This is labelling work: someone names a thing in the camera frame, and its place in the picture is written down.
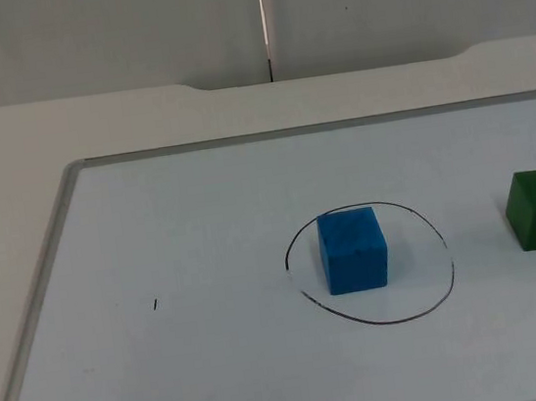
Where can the blue cube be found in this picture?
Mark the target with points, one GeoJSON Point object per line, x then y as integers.
{"type": "Point", "coordinates": [354, 253]}

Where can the grey-framed whiteboard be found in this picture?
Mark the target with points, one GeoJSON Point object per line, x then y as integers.
{"type": "Point", "coordinates": [183, 271]}

